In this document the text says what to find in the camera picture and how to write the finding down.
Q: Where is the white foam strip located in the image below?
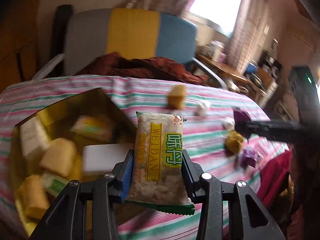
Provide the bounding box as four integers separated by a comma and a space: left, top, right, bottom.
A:
32, 55, 64, 80

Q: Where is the black rolled mat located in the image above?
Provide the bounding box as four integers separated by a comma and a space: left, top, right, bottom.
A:
50, 4, 73, 68

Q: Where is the red cloth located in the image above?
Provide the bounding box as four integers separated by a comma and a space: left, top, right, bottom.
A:
256, 150, 294, 208

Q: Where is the yellow block sponge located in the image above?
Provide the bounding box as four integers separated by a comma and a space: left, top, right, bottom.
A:
16, 175, 50, 220
40, 137, 78, 178

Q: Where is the wooden desk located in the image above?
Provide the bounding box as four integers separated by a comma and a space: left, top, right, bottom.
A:
246, 67, 278, 100

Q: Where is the gold tin box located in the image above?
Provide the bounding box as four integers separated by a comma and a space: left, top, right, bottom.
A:
10, 87, 140, 239

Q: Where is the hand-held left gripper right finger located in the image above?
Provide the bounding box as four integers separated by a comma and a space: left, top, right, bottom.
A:
182, 149, 287, 240

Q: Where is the yellow green snack packet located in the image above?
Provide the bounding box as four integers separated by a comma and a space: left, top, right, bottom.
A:
125, 111, 195, 215
41, 172, 69, 198
70, 115, 113, 142

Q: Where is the yellow wedge sponge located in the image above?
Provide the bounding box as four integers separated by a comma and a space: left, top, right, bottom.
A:
167, 84, 187, 110

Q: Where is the pink green striped cloth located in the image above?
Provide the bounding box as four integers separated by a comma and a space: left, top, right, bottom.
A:
0, 75, 293, 240

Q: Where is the white wad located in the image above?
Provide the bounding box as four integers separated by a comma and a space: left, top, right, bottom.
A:
194, 100, 211, 117
222, 119, 237, 130

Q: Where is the grey yellow blue armchair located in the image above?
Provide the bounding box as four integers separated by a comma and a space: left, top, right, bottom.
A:
62, 8, 227, 89

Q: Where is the window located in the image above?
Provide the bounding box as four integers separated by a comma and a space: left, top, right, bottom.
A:
187, 0, 247, 34

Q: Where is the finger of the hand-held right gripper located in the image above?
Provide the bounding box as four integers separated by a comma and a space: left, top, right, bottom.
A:
235, 119, 304, 143

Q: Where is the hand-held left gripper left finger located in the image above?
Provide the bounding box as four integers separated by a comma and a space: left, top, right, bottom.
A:
29, 149, 135, 240

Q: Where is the maroon quilted jacket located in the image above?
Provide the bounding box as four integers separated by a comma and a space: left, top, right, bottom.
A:
76, 52, 208, 85

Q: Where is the purple plastic wrapper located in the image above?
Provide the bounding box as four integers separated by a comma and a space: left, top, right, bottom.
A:
239, 146, 262, 170
232, 106, 252, 139

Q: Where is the small beige cardboard box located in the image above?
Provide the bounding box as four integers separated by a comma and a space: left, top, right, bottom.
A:
19, 116, 52, 159

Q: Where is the person's right forearm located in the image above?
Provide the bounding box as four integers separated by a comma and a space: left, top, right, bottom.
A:
285, 140, 318, 230

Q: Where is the wooden side table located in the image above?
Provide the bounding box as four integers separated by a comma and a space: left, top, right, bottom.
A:
196, 54, 250, 88

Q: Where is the yellow fuzzy sponge cloth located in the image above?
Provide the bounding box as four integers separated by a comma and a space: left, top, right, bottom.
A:
224, 130, 244, 157

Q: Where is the black audio equipment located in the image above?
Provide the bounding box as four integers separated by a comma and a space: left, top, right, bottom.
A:
260, 39, 283, 78

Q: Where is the wooden wardrobe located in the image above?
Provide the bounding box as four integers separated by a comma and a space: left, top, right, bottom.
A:
0, 0, 43, 88

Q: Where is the white carton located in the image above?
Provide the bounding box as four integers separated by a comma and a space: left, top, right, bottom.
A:
209, 40, 224, 59

